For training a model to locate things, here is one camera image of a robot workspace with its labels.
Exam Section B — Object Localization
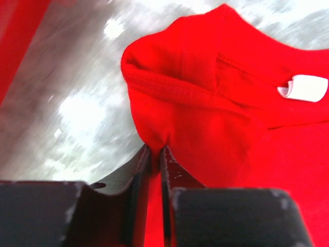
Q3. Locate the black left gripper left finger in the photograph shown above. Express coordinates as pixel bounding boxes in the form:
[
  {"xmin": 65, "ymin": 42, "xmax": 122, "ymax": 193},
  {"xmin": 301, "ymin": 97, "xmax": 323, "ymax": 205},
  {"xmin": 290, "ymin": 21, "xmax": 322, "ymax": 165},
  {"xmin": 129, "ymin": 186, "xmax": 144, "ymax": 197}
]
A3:
[{"xmin": 1, "ymin": 146, "xmax": 151, "ymax": 246}]

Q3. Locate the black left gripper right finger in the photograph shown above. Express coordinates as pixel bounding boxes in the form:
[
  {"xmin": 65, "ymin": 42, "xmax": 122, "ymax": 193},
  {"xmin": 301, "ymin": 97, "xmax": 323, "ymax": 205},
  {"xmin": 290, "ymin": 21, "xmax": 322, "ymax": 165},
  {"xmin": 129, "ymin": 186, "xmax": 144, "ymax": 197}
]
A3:
[{"xmin": 160, "ymin": 147, "xmax": 313, "ymax": 246}]

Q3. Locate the red t-shirt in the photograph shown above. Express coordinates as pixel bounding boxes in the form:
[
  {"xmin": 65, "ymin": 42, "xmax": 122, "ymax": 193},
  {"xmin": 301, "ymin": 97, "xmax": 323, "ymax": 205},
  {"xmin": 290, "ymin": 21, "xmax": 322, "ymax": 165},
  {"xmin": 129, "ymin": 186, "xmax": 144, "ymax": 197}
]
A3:
[{"xmin": 121, "ymin": 4, "xmax": 328, "ymax": 246}]

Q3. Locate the red plastic bin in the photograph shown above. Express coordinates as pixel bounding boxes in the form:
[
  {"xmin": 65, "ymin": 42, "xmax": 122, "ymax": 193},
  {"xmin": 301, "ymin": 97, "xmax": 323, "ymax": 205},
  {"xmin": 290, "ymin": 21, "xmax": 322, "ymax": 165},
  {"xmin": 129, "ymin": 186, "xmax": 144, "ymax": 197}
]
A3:
[{"xmin": 1, "ymin": 0, "xmax": 51, "ymax": 100}]

